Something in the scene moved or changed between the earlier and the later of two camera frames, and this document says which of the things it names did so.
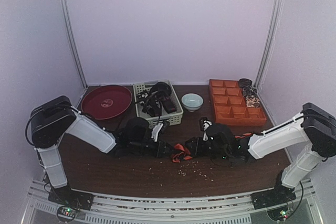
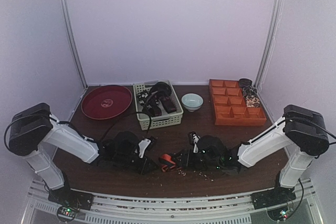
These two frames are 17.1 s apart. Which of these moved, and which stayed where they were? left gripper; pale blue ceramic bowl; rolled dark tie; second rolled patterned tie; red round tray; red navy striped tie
Moved: left gripper; red navy striped tie
Stayed: red round tray; rolled dark tie; pale blue ceramic bowl; second rolled patterned tie
